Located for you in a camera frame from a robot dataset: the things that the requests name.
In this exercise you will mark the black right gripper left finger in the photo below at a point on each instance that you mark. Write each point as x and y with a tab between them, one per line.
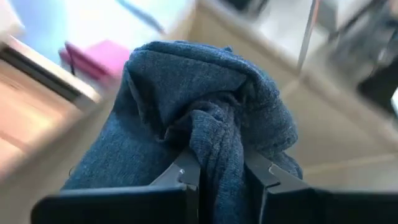
124	205

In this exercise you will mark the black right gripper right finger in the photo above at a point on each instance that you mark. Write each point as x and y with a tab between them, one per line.
311	208

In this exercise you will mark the dark navy garment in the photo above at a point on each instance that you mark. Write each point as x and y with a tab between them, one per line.
186	93

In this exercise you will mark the red flat mat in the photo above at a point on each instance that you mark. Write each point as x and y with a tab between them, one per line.
99	59

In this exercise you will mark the white floor stand with pole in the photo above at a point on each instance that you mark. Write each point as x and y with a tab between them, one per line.
308	31

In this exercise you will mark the grey metal desk frame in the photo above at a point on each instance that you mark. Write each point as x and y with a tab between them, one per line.
367	46

